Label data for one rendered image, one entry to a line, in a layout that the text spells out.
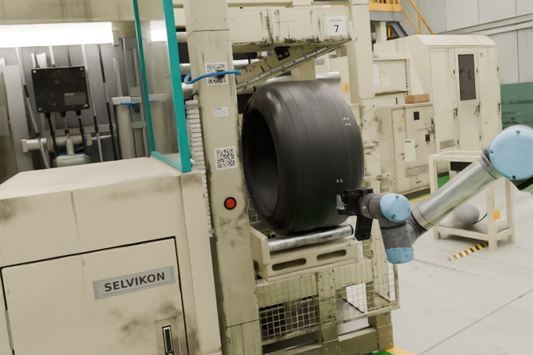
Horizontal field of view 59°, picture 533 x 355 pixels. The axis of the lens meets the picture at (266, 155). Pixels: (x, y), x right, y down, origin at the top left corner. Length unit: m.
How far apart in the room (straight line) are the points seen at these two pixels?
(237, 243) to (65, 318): 0.86
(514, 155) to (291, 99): 0.73
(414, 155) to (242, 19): 4.90
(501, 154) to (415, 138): 5.41
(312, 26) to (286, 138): 0.68
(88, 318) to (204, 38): 1.01
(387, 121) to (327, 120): 4.71
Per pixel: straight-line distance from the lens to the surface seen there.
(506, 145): 1.24
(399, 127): 6.38
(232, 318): 1.79
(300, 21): 2.07
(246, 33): 1.98
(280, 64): 2.15
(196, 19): 1.66
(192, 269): 0.98
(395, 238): 1.36
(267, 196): 2.03
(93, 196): 0.93
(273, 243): 1.67
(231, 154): 1.66
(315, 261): 1.73
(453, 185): 1.43
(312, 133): 1.56
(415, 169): 6.64
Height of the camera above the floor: 1.38
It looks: 6 degrees down
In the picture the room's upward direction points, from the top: 6 degrees counter-clockwise
